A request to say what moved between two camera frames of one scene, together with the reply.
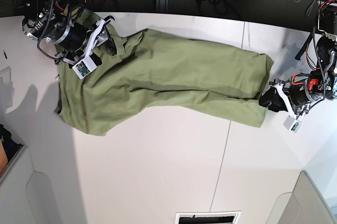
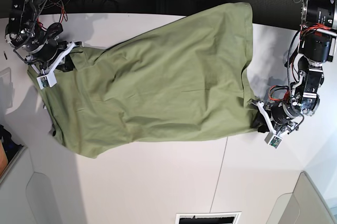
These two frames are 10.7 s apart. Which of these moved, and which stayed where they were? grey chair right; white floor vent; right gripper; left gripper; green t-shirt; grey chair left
Moved: right gripper; left gripper; green t-shirt
Stayed: grey chair left; white floor vent; grey chair right
